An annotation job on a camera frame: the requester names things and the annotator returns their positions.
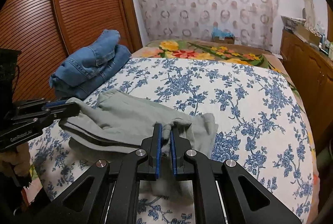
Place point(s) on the blue floral bed sheet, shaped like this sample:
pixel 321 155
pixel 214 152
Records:
pixel 234 109

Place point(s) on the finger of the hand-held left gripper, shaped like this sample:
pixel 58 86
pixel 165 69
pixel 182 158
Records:
pixel 56 104
pixel 67 109

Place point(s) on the wooden sideboard cabinet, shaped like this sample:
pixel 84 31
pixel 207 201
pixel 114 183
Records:
pixel 312 70

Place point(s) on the cardboard box with blue cloth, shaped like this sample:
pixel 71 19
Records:
pixel 222 36

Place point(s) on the stack of papers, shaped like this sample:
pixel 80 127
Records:
pixel 292 22

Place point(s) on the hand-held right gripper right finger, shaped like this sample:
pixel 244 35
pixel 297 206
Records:
pixel 173 151

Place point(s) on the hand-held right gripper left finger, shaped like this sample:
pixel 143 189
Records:
pixel 159 140

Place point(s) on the circle patterned curtain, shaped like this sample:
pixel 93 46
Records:
pixel 208 5

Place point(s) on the person's left hand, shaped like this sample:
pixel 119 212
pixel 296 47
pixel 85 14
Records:
pixel 24 161

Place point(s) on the flat cardboard box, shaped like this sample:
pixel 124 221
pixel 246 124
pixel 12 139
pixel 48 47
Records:
pixel 308 34

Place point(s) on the folded blue jeans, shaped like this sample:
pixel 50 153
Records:
pixel 91 65

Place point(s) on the colourful floral blanket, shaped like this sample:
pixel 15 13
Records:
pixel 197 51

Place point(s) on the grey pants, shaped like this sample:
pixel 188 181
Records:
pixel 124 120

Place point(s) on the wooden slatted wardrobe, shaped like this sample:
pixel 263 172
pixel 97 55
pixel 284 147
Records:
pixel 65 5

